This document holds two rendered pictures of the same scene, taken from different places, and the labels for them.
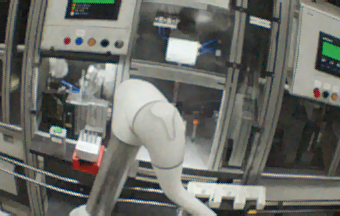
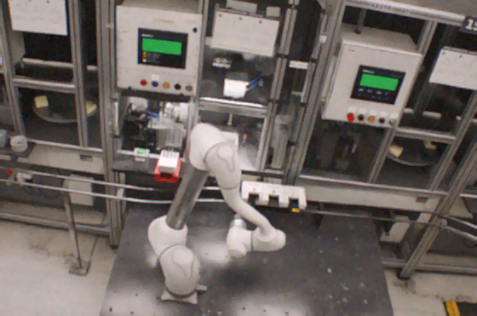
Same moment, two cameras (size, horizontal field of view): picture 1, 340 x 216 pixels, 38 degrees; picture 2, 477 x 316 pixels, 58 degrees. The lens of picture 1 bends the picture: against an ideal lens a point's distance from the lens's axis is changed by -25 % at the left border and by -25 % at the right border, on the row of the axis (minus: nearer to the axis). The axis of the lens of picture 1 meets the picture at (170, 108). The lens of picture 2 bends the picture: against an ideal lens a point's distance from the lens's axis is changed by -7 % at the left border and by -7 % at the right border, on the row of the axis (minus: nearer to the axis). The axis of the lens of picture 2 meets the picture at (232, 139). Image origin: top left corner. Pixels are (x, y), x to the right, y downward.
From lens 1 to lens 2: 0.30 m
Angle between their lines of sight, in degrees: 8
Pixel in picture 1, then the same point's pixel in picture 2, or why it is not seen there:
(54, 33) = (129, 75)
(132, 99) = (204, 141)
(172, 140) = (232, 171)
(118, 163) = (194, 183)
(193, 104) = (243, 119)
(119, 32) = (188, 78)
